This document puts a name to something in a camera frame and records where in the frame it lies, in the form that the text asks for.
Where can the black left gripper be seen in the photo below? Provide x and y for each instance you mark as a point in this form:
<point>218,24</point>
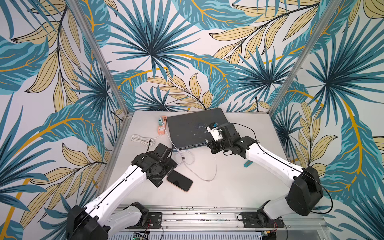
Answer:
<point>170,164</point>

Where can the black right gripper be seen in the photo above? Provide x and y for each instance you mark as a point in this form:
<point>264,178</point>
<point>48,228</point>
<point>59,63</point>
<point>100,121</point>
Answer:
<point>214,145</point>

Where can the black phone pink case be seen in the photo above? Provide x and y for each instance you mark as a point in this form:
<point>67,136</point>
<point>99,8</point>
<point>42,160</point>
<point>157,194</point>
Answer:
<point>180,181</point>

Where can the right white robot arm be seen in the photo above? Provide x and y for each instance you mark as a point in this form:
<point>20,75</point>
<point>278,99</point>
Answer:
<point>287,188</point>

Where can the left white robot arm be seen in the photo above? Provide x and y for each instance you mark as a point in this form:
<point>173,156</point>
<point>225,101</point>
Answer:
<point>98,220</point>

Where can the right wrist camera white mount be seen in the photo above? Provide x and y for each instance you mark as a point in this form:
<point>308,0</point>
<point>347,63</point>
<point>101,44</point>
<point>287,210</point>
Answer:
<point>222,132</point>

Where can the teal handled tool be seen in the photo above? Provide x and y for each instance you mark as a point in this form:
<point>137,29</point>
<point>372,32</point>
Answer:
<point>247,164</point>

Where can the dark grey network switch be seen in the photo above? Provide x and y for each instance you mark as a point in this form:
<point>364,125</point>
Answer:
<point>189,131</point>

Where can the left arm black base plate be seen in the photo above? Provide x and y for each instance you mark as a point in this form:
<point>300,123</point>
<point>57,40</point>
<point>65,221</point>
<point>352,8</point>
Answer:
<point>153,220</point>

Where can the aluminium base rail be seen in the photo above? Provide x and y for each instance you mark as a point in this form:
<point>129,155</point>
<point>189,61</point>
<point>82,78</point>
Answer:
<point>221,224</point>

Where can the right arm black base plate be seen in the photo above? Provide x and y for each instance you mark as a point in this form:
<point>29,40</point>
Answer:
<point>259,220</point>

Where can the aluminium left corner post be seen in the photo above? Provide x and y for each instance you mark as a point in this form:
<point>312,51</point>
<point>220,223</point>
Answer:
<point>89,35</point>

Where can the aluminium corner post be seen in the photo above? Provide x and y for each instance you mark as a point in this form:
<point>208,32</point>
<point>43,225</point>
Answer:
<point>89,35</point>
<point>313,38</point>

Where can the aluminium right corner post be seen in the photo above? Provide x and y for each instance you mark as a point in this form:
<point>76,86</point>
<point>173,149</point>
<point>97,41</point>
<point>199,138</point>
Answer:
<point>313,38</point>

